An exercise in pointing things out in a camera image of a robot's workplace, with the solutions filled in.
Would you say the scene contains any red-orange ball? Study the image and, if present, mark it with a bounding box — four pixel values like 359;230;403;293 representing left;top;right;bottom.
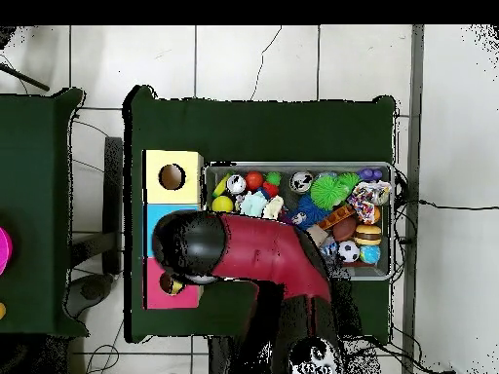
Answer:
245;170;265;192

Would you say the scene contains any black floor stand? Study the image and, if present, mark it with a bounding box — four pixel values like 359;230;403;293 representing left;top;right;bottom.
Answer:
68;137;126;309

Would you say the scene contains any black cable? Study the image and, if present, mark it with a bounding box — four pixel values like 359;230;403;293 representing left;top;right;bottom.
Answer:
393;167;499;235

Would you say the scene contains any small soccer ball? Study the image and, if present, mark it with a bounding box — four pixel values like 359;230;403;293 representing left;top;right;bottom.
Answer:
336;240;361;264

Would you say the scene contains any colourful rope knot toy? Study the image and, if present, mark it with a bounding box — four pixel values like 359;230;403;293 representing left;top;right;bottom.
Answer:
346;180;394;225

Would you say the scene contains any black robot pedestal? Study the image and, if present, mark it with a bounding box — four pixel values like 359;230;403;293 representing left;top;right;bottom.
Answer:
207;336;258;374

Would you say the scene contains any mint green cloth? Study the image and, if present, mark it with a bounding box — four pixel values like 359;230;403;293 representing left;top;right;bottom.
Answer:
237;190;270;219

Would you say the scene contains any toy burger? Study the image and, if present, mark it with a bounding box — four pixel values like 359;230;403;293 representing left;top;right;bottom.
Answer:
354;224;383;246

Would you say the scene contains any blue furry googly-eyed toy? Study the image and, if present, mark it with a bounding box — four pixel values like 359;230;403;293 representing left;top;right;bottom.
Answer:
289;194;330;231

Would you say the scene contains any cream waffle cloth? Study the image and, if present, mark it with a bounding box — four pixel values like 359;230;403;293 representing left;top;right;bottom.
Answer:
262;194;286;221

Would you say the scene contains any wire mesh bin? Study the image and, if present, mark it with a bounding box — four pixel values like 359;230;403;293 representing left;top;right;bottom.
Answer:
202;162;395;283

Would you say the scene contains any black rod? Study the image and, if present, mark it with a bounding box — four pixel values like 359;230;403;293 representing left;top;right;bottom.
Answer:
0;61;50;93

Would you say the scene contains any brown toy football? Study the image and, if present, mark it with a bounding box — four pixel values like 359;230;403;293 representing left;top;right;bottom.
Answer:
331;216;359;243

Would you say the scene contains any large green spiky ball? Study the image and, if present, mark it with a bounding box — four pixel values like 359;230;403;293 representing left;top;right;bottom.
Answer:
310;174;345;208

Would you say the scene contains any wooden box with three holes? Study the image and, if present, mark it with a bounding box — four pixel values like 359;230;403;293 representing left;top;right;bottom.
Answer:
141;149;205;311

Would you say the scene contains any yellow ball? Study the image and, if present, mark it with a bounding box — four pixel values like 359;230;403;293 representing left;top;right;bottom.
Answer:
211;195;235;214

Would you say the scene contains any green cloth table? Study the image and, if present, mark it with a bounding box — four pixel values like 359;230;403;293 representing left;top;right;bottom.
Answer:
0;88;89;338
124;84;401;344

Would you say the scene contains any pink round dish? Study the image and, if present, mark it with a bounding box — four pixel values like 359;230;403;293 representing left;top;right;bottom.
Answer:
0;225;14;276

